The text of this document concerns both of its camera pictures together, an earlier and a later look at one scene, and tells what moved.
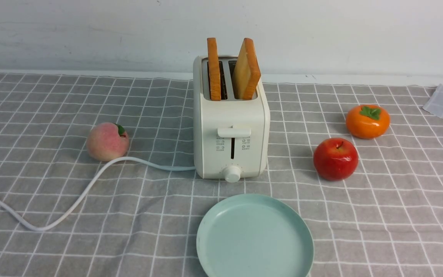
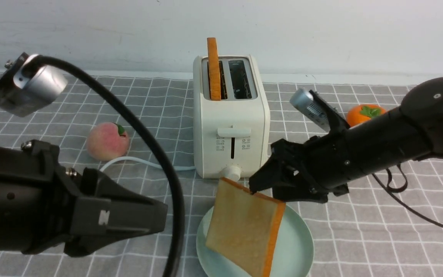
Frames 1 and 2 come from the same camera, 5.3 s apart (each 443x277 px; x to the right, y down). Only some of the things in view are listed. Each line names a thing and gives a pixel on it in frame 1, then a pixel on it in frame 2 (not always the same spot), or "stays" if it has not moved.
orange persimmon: [368, 121] stays
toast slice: [214, 69] stays
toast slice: [247, 74] -> [243, 227]
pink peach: [107, 141] stays
